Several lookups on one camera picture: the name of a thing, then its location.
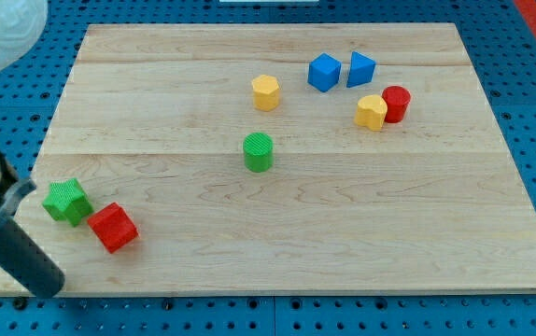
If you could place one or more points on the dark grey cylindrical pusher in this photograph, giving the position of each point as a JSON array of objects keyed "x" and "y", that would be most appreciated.
[{"x": 27, "y": 263}]

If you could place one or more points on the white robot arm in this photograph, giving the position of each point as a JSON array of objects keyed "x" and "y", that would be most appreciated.
[{"x": 21, "y": 24}]

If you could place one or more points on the green star block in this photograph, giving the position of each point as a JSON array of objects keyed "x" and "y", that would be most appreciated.
[{"x": 67, "y": 201}]

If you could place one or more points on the red cube block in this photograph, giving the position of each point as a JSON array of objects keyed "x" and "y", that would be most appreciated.
[{"x": 113, "y": 227}]

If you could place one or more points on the green cylinder block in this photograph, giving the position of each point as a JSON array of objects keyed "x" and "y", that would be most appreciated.
[{"x": 258, "y": 152}]

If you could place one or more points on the light wooden board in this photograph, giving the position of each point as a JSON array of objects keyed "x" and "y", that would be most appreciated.
[{"x": 153, "y": 117}]

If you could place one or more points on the yellow hexagon block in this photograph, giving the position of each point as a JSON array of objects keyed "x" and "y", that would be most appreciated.
[{"x": 266, "y": 92}]

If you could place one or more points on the blue cube block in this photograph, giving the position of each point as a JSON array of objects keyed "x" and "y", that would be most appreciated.
[{"x": 324, "y": 72}]

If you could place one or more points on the yellow heart block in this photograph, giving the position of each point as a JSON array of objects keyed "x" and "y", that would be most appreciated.
[{"x": 371, "y": 112}]

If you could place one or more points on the blue triangle block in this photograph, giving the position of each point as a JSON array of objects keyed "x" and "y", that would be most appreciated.
[{"x": 361, "y": 70}]

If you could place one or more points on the red cylinder block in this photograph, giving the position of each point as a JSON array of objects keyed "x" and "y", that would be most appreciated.
[{"x": 397, "y": 99}]

